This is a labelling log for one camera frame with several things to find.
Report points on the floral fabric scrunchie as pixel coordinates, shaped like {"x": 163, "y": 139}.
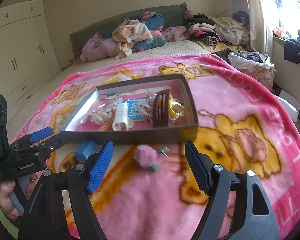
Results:
{"x": 144, "y": 107}

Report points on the brown hair barrette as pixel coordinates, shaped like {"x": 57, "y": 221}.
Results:
{"x": 160, "y": 109}

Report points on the dark floral quilt bundle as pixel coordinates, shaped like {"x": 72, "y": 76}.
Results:
{"x": 154, "y": 22}

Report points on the cream white hair comb clip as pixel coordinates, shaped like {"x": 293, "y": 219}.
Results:
{"x": 121, "y": 122}

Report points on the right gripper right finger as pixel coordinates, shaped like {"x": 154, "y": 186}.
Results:
{"x": 253, "y": 216}

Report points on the earrings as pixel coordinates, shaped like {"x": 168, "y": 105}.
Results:
{"x": 113, "y": 104}

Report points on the clear plastic hair claw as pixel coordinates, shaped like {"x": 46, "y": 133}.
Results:
{"x": 97, "y": 114}

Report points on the dark clothes on windowsill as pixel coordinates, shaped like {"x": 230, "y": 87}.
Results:
{"x": 291, "y": 50}

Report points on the pile of clothes on bed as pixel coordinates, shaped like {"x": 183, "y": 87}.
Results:
{"x": 213, "y": 33}

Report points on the cream wardrobe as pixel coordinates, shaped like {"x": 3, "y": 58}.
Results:
{"x": 27, "y": 58}

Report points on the cream curtain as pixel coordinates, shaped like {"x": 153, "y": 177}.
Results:
{"x": 261, "y": 29}

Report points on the pink pillow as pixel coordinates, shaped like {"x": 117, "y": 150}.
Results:
{"x": 100, "y": 46}

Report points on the orange floral cloth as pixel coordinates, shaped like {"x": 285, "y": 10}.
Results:
{"x": 127, "y": 34}

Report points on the floral laundry basket with clothes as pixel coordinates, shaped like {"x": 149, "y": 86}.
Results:
{"x": 254, "y": 64}

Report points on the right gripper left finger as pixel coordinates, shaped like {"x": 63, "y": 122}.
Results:
{"x": 44, "y": 216}

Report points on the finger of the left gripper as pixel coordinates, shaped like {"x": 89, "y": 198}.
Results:
{"x": 29, "y": 139}
{"x": 38, "y": 155}

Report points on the yellow item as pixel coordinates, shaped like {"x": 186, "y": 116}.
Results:
{"x": 176, "y": 109}

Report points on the small blue box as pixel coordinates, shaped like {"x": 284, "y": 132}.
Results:
{"x": 85, "y": 149}

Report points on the pink fuzzy pompom hair clip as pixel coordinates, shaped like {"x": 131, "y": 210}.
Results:
{"x": 147, "y": 157}

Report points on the left hand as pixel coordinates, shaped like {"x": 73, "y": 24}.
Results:
{"x": 7, "y": 187}

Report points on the shallow cardboard box tray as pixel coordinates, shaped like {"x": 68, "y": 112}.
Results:
{"x": 165, "y": 135}

